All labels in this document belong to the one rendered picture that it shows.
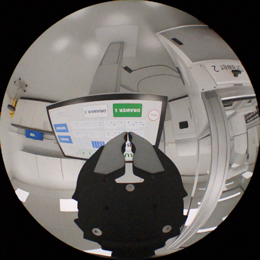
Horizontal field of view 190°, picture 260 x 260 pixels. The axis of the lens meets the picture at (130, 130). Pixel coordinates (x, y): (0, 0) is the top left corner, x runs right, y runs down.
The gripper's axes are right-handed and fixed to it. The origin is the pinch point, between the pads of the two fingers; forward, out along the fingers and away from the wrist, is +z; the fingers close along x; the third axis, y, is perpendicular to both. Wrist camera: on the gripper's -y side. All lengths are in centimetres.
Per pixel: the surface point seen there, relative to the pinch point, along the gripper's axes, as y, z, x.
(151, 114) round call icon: 1.7, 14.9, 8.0
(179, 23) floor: -100, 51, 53
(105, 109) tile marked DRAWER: -0.1, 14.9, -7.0
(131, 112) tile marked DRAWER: 1.0, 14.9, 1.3
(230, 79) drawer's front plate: -20.2, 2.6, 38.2
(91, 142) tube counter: 13.3, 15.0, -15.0
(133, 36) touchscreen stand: -74, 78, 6
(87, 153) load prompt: 19.7, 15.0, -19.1
